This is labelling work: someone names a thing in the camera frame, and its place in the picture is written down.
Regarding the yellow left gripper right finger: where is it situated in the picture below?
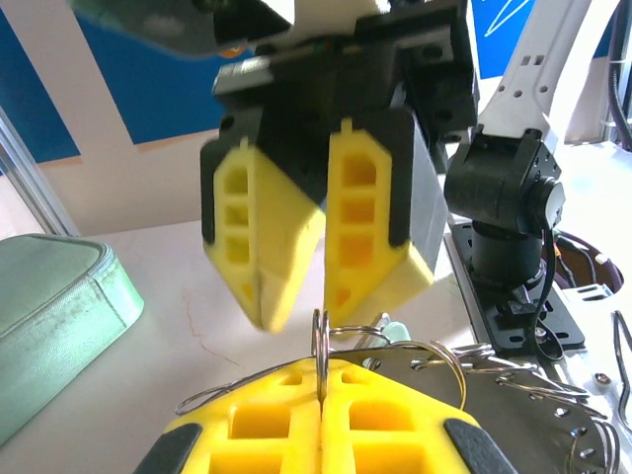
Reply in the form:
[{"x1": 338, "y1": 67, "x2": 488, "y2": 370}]
[{"x1": 320, "y1": 357, "x2": 519, "y2": 474}]

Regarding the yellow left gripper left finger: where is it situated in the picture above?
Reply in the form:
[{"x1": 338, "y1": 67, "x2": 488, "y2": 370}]
[{"x1": 132, "y1": 357, "x2": 323, "y2": 474}]

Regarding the silver split keyring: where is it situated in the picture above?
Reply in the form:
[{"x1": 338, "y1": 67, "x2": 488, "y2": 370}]
[{"x1": 312, "y1": 308, "x2": 332, "y2": 404}]

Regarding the mint green zipper case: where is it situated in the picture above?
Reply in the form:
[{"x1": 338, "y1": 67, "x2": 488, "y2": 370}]
[{"x1": 0, "y1": 234, "x2": 145, "y2": 445}]

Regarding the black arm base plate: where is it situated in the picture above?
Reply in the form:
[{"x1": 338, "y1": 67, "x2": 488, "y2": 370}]
[{"x1": 451, "y1": 221, "x2": 589, "y2": 357}]

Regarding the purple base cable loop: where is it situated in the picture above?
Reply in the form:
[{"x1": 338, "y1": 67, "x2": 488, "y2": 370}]
[{"x1": 552, "y1": 230, "x2": 624, "y2": 297}]

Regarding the bent silver wire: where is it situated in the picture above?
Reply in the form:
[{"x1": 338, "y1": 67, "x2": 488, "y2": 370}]
[{"x1": 610, "y1": 309, "x2": 632, "y2": 414}]

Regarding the aluminium frame post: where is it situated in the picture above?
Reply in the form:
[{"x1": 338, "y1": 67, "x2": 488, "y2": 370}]
[{"x1": 0, "y1": 106, "x2": 81, "y2": 239}]

